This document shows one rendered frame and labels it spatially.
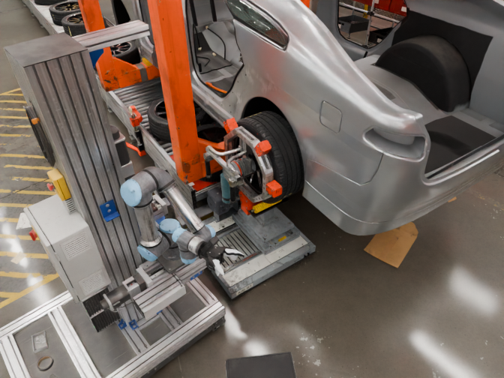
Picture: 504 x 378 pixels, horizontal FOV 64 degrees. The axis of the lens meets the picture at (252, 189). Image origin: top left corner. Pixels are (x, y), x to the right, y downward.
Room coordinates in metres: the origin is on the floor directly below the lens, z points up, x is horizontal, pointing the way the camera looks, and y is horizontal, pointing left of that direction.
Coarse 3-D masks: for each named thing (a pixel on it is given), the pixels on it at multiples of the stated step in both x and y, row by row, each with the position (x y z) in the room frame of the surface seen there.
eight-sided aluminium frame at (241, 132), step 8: (240, 128) 2.39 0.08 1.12; (224, 136) 2.51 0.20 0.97; (232, 136) 2.42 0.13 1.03; (240, 136) 2.33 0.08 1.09; (248, 136) 2.32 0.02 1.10; (224, 144) 2.52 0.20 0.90; (232, 144) 2.52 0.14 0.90; (248, 144) 2.24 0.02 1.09; (256, 144) 2.21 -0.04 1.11; (232, 160) 2.51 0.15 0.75; (264, 160) 2.17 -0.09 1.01; (264, 168) 2.10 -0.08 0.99; (264, 176) 2.08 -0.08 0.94; (272, 176) 2.10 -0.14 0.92; (240, 184) 2.37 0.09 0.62; (264, 184) 2.09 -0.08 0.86; (248, 192) 2.28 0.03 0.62; (264, 192) 2.08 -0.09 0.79; (256, 200) 2.16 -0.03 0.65
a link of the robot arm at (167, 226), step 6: (162, 222) 1.56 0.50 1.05; (168, 222) 1.56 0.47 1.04; (174, 222) 1.57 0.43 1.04; (162, 228) 1.51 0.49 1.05; (168, 228) 1.51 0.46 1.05; (174, 228) 1.52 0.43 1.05; (162, 234) 1.48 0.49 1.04; (168, 234) 1.49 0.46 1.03; (168, 240) 1.46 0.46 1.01; (174, 246) 1.49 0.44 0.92
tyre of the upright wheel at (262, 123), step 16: (272, 112) 2.50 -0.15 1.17; (256, 128) 2.31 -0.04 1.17; (272, 128) 2.32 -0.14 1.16; (288, 128) 2.34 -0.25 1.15; (272, 144) 2.20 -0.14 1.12; (288, 144) 2.24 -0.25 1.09; (272, 160) 2.15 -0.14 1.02; (288, 160) 2.15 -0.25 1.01; (288, 176) 2.11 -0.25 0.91; (256, 192) 2.31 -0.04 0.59; (288, 192) 2.13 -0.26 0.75
